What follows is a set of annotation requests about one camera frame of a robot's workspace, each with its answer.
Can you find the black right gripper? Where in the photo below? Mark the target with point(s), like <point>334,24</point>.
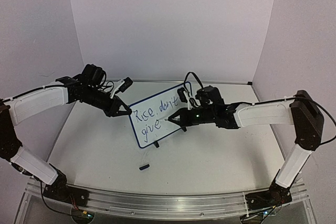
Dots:
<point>186,119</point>

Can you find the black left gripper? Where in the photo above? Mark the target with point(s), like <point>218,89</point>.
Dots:
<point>113,109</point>

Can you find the white blue marker pen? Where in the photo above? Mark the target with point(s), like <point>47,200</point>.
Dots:
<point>171,120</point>

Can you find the blue framed whiteboard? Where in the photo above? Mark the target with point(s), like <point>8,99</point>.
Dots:
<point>149,116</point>

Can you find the blue marker cap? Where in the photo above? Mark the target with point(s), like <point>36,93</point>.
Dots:
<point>144,167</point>

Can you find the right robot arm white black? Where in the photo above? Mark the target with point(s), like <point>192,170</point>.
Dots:
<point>300,111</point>

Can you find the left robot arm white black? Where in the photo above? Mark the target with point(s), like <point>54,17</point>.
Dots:
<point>88,87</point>

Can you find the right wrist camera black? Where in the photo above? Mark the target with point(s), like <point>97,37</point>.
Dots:
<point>182,93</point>

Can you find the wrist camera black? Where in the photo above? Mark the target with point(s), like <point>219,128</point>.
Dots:
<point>127,82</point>
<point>182,93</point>

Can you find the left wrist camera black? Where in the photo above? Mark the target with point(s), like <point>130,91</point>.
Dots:
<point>127,82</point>

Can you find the wire whiteboard stand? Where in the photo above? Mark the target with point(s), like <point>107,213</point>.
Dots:
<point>168,137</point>

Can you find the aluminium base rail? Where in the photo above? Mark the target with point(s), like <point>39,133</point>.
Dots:
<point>115,207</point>

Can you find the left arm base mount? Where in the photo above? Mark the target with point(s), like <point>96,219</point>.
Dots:
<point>60,191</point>

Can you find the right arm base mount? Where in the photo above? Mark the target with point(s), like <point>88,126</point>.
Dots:
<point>267,197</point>

